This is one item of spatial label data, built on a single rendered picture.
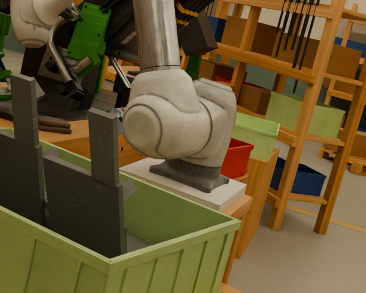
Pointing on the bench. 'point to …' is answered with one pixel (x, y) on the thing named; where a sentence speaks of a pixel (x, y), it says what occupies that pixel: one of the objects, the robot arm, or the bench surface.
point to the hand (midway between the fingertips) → (70, 11)
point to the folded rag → (53, 124)
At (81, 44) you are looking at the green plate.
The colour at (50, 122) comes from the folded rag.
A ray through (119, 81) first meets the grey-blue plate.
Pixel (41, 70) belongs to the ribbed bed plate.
